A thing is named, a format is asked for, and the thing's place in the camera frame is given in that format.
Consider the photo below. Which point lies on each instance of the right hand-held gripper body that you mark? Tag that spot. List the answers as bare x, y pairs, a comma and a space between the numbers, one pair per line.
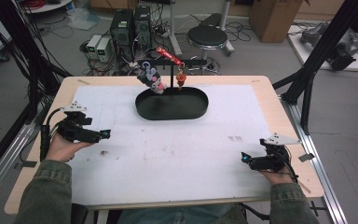
270, 161

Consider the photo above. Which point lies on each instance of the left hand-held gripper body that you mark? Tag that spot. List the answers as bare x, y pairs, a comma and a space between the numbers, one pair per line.
77, 132

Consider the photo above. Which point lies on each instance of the black T-shaped stand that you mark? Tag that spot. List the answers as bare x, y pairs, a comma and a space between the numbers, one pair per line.
196, 62

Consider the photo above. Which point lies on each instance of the person's right hand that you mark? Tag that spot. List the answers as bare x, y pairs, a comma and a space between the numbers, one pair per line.
278, 178

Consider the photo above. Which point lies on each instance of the person's left hand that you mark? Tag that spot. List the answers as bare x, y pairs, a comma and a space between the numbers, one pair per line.
60, 151

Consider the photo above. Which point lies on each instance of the grey tape piece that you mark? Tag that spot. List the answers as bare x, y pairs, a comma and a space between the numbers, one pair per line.
26, 165
306, 157

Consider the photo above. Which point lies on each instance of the white foam mat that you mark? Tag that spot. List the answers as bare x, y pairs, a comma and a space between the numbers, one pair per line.
167, 165

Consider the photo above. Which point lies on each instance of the black oval tray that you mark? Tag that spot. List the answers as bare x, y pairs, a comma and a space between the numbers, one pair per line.
174, 108

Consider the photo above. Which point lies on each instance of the white bench power supply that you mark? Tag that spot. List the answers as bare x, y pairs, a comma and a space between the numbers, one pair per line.
104, 49
92, 45

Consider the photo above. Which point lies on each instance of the person's legs in jeans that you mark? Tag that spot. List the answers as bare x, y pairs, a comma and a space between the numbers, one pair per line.
180, 215

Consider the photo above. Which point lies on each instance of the black computer tower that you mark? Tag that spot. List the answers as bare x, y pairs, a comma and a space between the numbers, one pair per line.
121, 28
143, 25

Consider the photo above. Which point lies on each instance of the clear plastic bag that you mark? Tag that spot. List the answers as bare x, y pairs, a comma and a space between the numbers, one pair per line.
82, 18

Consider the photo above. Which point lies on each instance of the white floor platform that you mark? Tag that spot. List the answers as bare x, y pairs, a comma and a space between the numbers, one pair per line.
298, 46

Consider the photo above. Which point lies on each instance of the white desk leg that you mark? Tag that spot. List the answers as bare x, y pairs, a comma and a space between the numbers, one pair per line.
225, 18
174, 28

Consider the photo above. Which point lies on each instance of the black round stool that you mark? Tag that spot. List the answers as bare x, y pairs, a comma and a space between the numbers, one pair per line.
207, 35

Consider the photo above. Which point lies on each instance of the grey machine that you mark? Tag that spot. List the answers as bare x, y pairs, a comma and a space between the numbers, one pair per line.
338, 46

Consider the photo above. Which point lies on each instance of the brown cardboard box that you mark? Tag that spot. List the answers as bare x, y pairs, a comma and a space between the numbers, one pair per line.
273, 20

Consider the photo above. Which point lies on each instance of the aluminium rail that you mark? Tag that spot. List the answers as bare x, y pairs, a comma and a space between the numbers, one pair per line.
317, 155
9, 155

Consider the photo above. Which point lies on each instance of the black metal frame post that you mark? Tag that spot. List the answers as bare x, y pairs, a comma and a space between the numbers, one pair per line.
320, 53
15, 34

